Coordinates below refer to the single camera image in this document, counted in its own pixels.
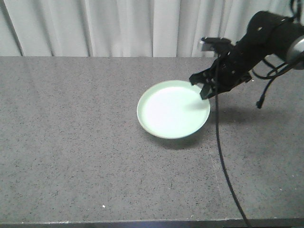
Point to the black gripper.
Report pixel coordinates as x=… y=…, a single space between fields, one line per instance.
x=226 y=74

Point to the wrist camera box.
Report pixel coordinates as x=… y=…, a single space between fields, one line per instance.
x=214 y=44

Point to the white pleated curtain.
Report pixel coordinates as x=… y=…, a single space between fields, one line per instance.
x=124 y=28

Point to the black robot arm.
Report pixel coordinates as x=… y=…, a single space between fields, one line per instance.
x=267 y=34

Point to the light green round plate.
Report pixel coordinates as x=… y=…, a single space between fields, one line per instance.
x=172 y=109

